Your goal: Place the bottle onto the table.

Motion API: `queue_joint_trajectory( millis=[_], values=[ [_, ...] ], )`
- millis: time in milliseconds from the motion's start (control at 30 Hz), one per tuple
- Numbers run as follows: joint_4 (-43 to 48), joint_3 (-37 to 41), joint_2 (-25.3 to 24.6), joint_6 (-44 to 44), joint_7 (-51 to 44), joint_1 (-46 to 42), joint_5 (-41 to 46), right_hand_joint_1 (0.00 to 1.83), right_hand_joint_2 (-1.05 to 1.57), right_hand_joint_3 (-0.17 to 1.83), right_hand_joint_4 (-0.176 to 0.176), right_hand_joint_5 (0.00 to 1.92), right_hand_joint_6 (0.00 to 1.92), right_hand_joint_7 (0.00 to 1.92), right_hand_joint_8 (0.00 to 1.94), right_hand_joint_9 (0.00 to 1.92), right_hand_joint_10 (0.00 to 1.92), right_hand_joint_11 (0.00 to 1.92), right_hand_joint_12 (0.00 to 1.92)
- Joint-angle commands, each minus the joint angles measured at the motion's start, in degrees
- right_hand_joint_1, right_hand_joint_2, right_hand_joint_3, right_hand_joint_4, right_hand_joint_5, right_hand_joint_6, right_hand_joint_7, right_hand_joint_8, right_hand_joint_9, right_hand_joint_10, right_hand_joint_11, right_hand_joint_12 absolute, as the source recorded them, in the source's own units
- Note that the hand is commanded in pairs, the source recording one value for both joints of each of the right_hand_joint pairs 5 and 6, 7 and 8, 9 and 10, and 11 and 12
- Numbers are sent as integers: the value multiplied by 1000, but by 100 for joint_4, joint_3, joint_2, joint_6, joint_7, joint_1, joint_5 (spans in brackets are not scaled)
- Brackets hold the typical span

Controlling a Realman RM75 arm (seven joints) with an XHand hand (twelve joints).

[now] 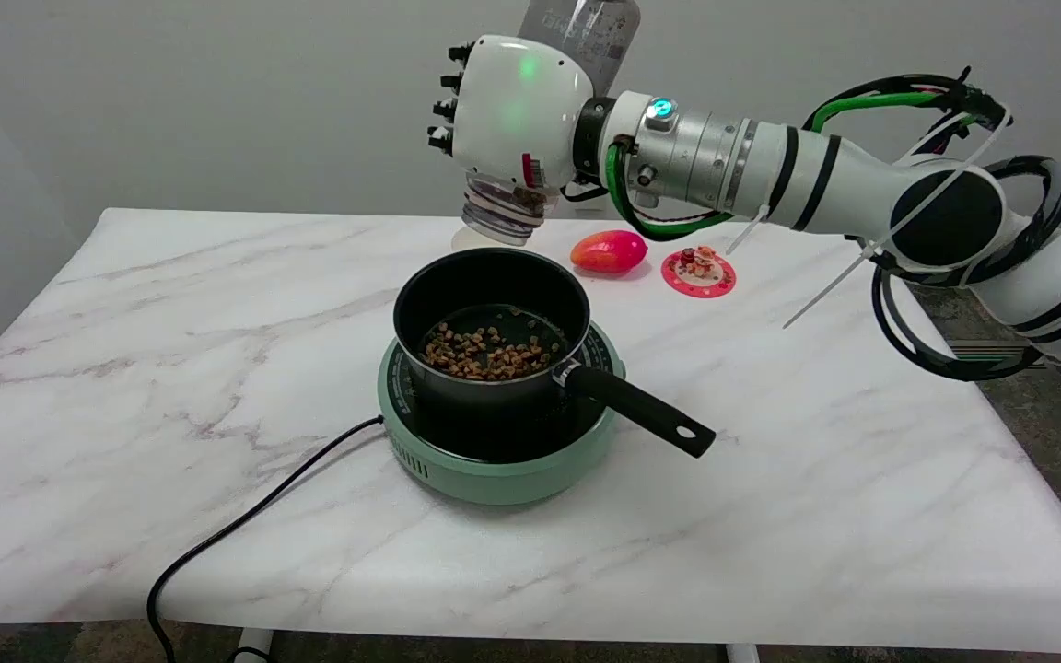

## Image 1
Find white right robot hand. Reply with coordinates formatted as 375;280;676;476
427;35;596;199

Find clear plastic bottle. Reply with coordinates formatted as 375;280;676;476
461;0;640;248

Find red toy mango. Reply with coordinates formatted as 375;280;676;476
570;229;649;275

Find brown food pieces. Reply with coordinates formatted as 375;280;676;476
422;320;563;382

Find pink round toy plate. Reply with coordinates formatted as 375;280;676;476
660;247;737;299

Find short white zip tie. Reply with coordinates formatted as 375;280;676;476
725;204;772;257

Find green induction cooker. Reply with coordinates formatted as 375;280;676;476
377;320;627;506

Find long white zip tie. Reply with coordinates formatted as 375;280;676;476
783;109;1015;330

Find floor vent grille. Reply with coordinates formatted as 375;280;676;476
945;339;1049;371

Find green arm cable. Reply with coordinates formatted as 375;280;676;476
604;89;983;243

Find black saucepan with handle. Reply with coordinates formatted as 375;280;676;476
392;247;717;459

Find black power cable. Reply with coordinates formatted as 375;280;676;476
146;414;386;663

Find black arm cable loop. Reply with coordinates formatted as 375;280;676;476
802;66;1061;383

